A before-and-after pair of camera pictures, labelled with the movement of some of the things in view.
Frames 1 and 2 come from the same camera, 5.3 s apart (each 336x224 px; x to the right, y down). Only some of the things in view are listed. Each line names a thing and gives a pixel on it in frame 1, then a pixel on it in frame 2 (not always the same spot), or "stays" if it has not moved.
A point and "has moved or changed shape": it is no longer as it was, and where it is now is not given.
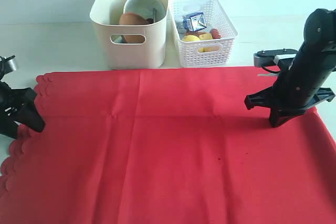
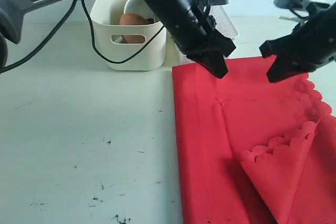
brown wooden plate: [132, 19] stays
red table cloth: [167, 146] has moved or changed shape
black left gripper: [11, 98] → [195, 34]
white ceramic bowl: [143, 4] stays
